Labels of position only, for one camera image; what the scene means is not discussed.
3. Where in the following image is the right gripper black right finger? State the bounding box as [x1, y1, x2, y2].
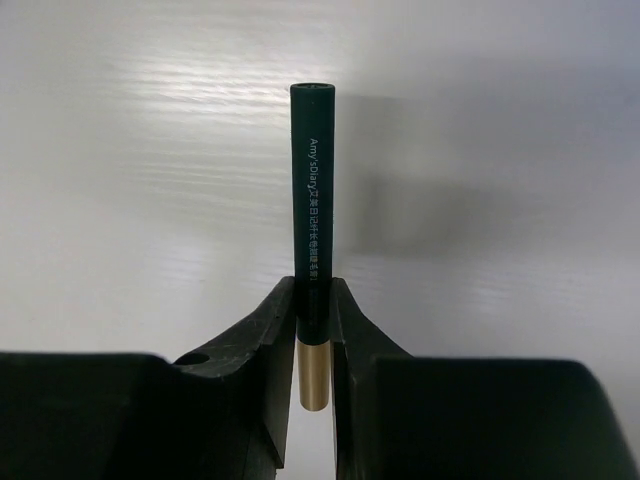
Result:
[329, 279, 635, 479]

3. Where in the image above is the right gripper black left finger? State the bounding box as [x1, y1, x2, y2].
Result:
[1, 277, 295, 479]

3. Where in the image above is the gold capped dark pencil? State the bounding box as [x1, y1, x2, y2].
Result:
[290, 82, 336, 412]

